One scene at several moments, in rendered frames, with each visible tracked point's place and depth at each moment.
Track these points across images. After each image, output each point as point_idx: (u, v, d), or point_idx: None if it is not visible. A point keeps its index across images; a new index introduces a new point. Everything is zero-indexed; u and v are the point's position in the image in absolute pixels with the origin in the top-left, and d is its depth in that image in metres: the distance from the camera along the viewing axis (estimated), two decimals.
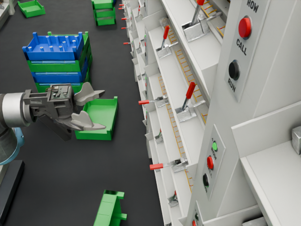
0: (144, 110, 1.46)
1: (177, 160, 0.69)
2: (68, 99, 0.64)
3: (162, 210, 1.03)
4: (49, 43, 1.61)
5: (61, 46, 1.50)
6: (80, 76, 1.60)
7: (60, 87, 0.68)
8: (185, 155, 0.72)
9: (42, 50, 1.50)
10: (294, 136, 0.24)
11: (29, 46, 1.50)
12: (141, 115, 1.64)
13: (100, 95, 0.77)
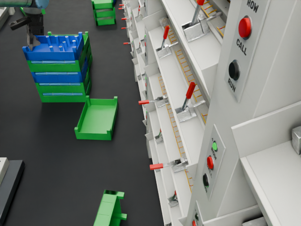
0: (144, 110, 1.46)
1: (177, 160, 0.69)
2: (44, 35, 1.46)
3: (162, 210, 1.03)
4: (49, 43, 1.61)
5: (61, 46, 1.50)
6: (80, 76, 1.60)
7: None
8: (185, 155, 0.72)
9: None
10: (294, 136, 0.24)
11: (29, 46, 1.50)
12: (141, 115, 1.64)
13: None
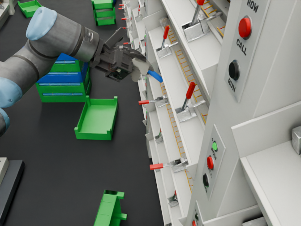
0: (144, 110, 1.46)
1: (177, 160, 0.69)
2: (119, 82, 0.81)
3: (162, 210, 1.03)
4: None
5: None
6: (80, 76, 1.60)
7: (122, 69, 0.76)
8: (185, 155, 0.72)
9: None
10: (294, 136, 0.24)
11: None
12: (141, 115, 1.64)
13: (148, 67, 0.86)
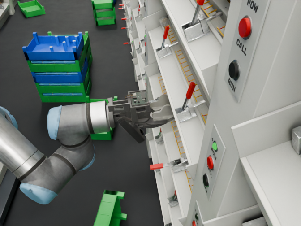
0: None
1: (177, 160, 0.69)
2: (149, 104, 0.70)
3: (162, 210, 1.03)
4: None
5: None
6: (80, 76, 1.60)
7: (137, 93, 0.74)
8: (185, 155, 0.72)
9: None
10: (294, 136, 0.24)
11: None
12: None
13: None
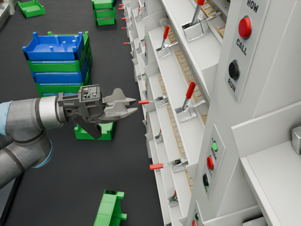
0: (144, 110, 1.46)
1: (177, 160, 0.69)
2: (98, 99, 0.69)
3: (162, 210, 1.03)
4: None
5: None
6: (80, 76, 1.60)
7: (89, 88, 0.73)
8: (185, 155, 0.72)
9: None
10: (294, 136, 0.24)
11: None
12: (141, 115, 1.64)
13: (130, 103, 0.78)
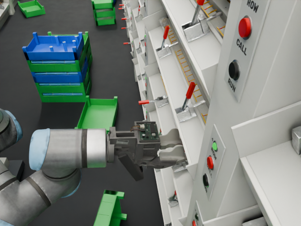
0: (144, 110, 1.46)
1: None
2: (160, 142, 0.58)
3: (162, 210, 1.03)
4: None
5: None
6: (80, 76, 1.60)
7: (145, 125, 0.62)
8: None
9: None
10: (294, 136, 0.24)
11: None
12: (141, 115, 1.64)
13: None
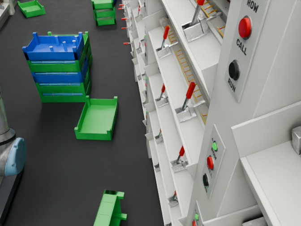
0: (144, 110, 1.46)
1: None
2: None
3: (162, 210, 1.03)
4: None
5: None
6: (80, 76, 1.60)
7: None
8: (185, 155, 0.72)
9: None
10: (294, 136, 0.24)
11: None
12: (141, 115, 1.64)
13: None
